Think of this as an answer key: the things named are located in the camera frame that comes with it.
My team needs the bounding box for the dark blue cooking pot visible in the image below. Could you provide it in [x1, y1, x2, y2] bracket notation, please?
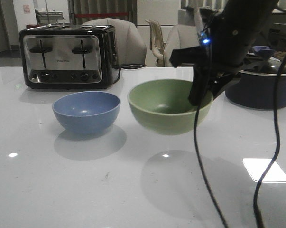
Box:
[225, 71, 286, 110]

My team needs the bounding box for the blue bowl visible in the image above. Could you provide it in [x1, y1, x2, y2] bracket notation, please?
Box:
[52, 91, 120, 134]

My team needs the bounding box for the beige armchair right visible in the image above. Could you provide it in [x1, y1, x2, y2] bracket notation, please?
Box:
[163, 24, 199, 67]

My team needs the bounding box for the beige armchair left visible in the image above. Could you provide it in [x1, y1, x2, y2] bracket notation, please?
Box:
[84, 18, 147, 65]

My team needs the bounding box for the metal cart in background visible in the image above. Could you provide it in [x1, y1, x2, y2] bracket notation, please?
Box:
[35, 9, 64, 24]

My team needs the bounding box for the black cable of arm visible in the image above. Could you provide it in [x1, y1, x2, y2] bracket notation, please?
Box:
[252, 48, 286, 228]

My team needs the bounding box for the black gripper finger in green bowl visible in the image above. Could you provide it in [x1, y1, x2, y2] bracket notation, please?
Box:
[188, 66, 209, 106]

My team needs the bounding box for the cream plastic chair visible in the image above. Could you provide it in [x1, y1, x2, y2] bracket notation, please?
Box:
[145, 19, 165, 67]

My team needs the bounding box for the glass pot lid blue knob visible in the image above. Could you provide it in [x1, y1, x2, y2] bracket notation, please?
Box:
[240, 46, 282, 76]

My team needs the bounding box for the green bowl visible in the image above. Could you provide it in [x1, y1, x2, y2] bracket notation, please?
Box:
[128, 79, 213, 135]

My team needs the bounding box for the black and chrome toaster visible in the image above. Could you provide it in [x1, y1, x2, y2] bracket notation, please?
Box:
[19, 24, 119, 89]

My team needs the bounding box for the black gripper finger behind green bowl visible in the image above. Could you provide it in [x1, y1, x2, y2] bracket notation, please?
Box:
[209, 73, 239, 99]

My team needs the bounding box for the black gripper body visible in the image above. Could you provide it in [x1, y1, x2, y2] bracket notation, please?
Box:
[169, 46, 243, 78]

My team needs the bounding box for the beige armchair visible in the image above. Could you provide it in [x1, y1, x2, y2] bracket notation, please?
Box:
[163, 24, 199, 67]
[84, 18, 147, 65]

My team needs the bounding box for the black toaster power cord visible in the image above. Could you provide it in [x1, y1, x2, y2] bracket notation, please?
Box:
[113, 63, 147, 84]

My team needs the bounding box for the white cabinet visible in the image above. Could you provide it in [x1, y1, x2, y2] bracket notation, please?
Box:
[137, 0, 181, 67]

